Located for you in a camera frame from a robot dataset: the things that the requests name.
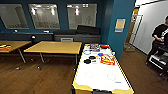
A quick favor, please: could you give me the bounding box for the purple board game box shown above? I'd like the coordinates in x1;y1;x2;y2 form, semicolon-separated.
89;43;101;52

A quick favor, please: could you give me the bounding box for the dark grey sofa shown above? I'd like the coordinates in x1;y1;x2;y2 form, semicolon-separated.
53;30;103;44

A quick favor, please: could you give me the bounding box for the blue puck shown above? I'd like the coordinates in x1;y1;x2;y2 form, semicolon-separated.
97;52;104;57

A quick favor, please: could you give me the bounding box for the white paper sign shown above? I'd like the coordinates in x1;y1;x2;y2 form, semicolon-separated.
60;37;74;43

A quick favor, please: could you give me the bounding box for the small red flat box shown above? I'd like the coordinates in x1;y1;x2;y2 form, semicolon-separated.
100;44;110;49

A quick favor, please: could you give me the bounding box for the red game box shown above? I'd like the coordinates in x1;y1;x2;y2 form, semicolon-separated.
100;53;116;66

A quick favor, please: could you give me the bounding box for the interior glass window pane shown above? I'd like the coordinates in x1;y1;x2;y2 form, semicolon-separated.
66;3;98;30
28;3;61;30
0;3;29;30

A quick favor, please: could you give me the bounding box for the yellow wooden table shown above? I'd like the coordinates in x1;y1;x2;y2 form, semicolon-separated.
23;40;83;69
0;40;33;64

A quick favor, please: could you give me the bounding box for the white air hockey table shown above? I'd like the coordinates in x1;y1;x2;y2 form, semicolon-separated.
71;43;135;94

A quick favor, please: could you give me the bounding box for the cardboard box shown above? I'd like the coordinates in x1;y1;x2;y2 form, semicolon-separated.
124;43;136;52

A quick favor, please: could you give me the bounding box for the black round speaker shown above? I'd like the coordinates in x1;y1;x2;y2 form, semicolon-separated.
30;34;36;43

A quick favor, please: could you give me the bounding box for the white glass door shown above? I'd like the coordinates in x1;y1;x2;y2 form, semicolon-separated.
128;14;144;46

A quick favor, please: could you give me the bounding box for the dark low shelf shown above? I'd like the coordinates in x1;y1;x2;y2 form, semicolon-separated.
0;32;54;42

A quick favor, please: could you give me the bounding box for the black wheeled cart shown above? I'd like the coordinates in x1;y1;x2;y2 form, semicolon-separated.
148;44;168;76

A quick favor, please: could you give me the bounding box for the person in black shirt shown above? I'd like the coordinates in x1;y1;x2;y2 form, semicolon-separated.
145;17;168;66

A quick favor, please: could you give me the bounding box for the orange flat item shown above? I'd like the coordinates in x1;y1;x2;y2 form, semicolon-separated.
0;44;11;51

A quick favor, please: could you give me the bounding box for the blue ring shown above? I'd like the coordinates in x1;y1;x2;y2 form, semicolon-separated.
83;49;92;56

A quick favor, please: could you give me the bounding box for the yellow wall poster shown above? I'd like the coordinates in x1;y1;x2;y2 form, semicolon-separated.
115;18;126;33

